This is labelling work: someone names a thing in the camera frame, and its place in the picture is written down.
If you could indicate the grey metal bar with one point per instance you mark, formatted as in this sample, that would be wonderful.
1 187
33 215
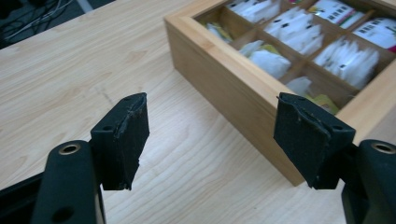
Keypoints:
84 5

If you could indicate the white packets with green label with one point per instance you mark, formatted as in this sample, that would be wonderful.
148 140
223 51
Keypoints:
334 11

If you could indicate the white and yellow tea sachets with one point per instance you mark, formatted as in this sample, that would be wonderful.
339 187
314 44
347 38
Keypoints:
300 85
219 31
269 60

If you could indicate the white packets with pink edge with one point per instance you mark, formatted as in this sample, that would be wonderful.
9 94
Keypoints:
378 32

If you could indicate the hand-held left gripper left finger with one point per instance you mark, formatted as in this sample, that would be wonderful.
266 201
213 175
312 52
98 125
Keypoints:
123 146

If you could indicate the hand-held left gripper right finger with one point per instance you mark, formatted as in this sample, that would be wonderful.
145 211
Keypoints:
306 140

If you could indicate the row of white tea sachets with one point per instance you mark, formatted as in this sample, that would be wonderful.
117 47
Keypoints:
295 31
255 7
348 60

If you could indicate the wooden compartment box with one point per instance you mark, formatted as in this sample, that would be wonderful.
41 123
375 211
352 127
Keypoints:
224 81

